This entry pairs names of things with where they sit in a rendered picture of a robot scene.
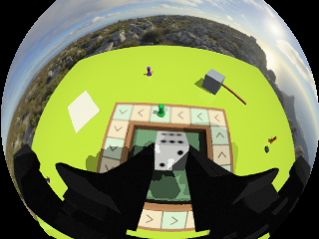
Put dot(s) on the green game pawn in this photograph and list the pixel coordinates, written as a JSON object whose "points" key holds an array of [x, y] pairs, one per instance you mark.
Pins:
{"points": [[160, 113]]}

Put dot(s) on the white die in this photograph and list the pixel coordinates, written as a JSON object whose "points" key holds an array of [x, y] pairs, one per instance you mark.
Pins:
{"points": [[171, 150]]}

